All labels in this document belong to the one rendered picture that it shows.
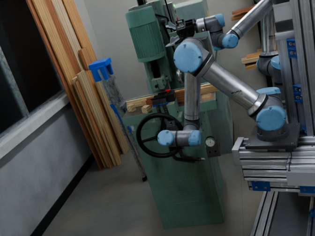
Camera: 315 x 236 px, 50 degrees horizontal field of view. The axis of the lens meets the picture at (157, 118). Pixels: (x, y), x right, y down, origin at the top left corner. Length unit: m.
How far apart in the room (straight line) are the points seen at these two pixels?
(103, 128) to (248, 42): 2.09
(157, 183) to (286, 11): 1.34
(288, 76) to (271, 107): 0.37
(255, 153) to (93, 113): 2.13
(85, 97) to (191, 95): 1.99
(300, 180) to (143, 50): 1.14
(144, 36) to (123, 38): 2.54
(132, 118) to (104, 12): 2.67
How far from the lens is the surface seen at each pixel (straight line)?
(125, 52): 4.63
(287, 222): 2.12
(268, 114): 1.43
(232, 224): 2.48
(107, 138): 3.54
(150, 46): 2.08
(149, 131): 2.17
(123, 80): 4.75
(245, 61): 3.97
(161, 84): 2.16
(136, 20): 2.06
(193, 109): 1.62
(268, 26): 2.13
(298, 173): 1.57
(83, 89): 3.43
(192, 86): 1.57
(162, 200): 2.42
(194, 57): 1.37
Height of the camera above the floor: 1.58
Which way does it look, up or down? 20 degrees down
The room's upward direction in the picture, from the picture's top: 16 degrees counter-clockwise
